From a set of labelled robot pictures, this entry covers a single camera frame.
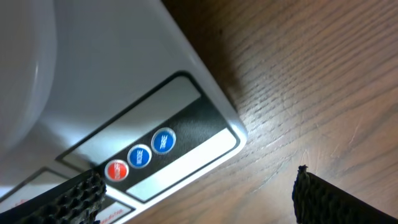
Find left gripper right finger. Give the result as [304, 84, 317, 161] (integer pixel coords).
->
[292, 165, 397, 224]

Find yellow bowl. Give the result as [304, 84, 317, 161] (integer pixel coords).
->
[1, 0, 57, 154]

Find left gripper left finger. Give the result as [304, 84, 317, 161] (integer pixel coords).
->
[1, 169, 106, 224]

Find white digital kitchen scale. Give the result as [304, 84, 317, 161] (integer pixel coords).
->
[1, 1, 248, 223]

